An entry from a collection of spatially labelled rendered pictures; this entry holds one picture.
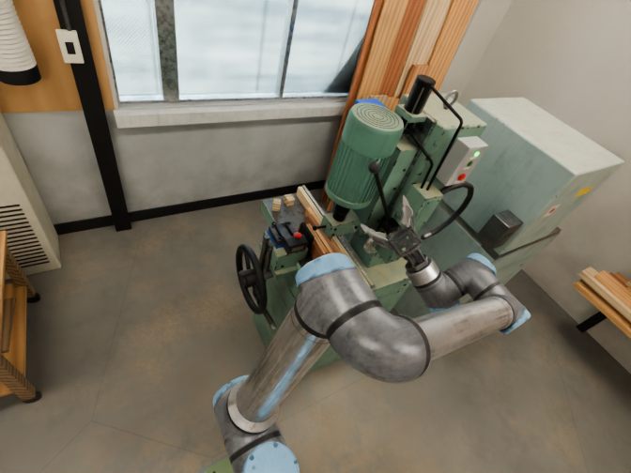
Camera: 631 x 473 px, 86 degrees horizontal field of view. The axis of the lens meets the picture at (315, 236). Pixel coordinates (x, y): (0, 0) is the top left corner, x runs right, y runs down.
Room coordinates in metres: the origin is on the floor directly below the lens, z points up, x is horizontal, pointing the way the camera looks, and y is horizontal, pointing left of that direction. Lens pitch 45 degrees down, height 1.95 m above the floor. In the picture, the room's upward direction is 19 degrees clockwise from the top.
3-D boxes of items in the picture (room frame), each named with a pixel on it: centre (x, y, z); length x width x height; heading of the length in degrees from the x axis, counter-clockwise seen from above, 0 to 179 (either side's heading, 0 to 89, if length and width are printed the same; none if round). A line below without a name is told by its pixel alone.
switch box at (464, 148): (1.12, -0.39, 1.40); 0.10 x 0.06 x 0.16; 132
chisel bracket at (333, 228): (1.03, -0.08, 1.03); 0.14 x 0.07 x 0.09; 132
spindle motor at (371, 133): (1.02, -0.06, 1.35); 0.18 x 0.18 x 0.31
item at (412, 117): (1.11, -0.17, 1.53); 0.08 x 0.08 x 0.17; 42
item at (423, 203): (1.05, -0.32, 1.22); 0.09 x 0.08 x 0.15; 132
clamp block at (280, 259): (0.92, 0.10, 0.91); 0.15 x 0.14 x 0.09; 42
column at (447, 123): (1.21, -0.28, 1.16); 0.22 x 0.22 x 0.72; 42
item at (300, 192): (1.06, -0.05, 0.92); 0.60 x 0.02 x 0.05; 42
